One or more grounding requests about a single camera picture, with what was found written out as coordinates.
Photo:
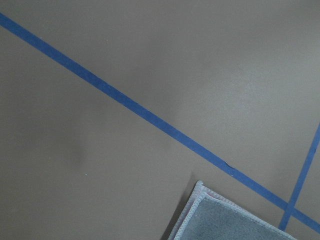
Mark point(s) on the pink towel with white hem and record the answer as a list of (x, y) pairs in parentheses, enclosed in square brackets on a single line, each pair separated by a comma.
[(208, 215)]

